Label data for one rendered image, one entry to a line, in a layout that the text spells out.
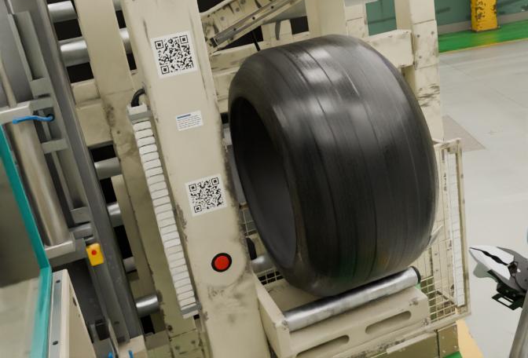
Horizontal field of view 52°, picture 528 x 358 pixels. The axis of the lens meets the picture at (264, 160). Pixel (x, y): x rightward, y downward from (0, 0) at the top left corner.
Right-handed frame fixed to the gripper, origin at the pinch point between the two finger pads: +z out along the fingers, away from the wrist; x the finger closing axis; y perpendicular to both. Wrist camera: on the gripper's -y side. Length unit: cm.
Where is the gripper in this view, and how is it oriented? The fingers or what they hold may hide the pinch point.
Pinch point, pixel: (476, 250)
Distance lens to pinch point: 121.2
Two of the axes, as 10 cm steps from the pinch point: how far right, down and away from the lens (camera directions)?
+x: 4.4, -6.5, 6.1
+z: -8.6, -5.0, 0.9
